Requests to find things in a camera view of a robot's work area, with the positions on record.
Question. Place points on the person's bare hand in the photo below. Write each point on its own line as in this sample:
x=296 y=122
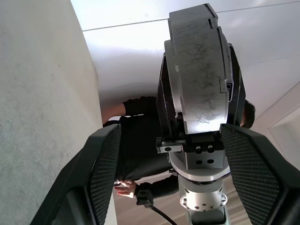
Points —
x=127 y=187

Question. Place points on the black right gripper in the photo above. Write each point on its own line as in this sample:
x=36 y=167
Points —
x=204 y=142

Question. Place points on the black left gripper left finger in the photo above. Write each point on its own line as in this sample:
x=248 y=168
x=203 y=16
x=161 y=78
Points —
x=93 y=178

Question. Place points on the person in black shirt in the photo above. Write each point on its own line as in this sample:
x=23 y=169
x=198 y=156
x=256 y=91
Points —
x=140 y=150

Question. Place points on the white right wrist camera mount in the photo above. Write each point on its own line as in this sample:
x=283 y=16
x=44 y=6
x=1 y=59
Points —
x=204 y=165

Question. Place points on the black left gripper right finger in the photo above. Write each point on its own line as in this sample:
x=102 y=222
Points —
x=257 y=178

